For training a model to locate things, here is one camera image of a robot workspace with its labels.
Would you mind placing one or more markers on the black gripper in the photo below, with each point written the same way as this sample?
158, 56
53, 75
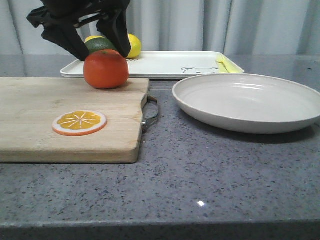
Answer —
62, 17

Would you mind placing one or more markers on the orange mandarin fruit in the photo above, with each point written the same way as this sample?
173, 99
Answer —
105, 69

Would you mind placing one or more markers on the beige round plate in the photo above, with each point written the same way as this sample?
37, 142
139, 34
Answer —
248, 103

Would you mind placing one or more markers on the white rectangular bear tray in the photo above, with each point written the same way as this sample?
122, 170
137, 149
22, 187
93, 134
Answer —
171, 65

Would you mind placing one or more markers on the yellow lemon behind lime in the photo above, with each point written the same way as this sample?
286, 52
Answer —
92, 37

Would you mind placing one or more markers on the green lime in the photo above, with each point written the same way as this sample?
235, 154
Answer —
98, 44

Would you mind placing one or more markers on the orange slice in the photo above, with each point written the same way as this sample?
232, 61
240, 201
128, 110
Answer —
79, 123

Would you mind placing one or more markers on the wooden cutting board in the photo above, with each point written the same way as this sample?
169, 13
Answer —
29, 106

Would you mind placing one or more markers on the yellow plastic fork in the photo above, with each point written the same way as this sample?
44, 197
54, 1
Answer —
230, 65

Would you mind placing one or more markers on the grey curtain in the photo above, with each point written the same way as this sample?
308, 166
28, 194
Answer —
232, 27

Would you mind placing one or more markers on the metal cutting board handle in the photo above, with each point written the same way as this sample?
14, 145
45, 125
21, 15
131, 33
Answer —
150, 111

